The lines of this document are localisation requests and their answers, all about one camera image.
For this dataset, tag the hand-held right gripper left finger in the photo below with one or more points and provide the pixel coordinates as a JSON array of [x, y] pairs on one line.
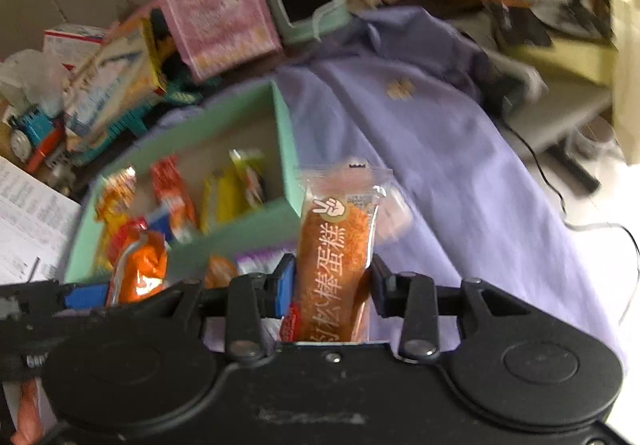
[[285, 285]]

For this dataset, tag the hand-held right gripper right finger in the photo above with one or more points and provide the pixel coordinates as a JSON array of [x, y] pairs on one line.
[[378, 292]]

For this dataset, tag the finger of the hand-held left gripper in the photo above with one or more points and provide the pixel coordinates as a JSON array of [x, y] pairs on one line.
[[85, 297]]

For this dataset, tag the clear meat floss cake packet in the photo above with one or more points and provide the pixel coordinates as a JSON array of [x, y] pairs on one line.
[[330, 250]]

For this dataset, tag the mint green cardboard box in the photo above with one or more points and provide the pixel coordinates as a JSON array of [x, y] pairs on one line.
[[240, 235]]

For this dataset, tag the orange silver-seam snack packet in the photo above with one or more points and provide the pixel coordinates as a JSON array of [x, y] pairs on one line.
[[145, 265]]

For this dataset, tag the pile of assorted snack packets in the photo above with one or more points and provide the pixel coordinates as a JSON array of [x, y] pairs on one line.
[[172, 195]]

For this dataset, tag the person's left hand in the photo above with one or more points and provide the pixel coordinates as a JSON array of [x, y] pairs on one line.
[[25, 415]]

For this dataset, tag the purple white snack packet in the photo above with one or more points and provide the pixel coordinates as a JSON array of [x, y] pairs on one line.
[[255, 257]]

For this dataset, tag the small orange snack packet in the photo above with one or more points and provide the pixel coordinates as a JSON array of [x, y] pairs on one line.
[[220, 272]]

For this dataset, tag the white printed instruction sheet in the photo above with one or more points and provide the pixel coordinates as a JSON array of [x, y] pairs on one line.
[[30, 225]]

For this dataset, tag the purple floral cloth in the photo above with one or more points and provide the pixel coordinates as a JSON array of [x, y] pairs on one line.
[[450, 150]]

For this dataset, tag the blue toy train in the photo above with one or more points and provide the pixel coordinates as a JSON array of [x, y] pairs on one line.
[[32, 135]]

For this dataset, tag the white plastic bag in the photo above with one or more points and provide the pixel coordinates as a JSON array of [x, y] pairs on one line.
[[30, 75]]

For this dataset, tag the grey side table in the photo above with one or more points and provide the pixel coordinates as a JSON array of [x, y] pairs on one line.
[[550, 120]]

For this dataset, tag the red white carton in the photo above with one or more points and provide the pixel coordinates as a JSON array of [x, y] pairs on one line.
[[70, 42]]

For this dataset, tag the white mug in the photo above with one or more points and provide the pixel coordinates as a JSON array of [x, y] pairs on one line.
[[592, 137]]

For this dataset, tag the pink gift bag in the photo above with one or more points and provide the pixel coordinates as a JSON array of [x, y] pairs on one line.
[[220, 10]]

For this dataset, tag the pale yellow box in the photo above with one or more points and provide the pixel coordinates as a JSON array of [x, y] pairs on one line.
[[565, 57]]

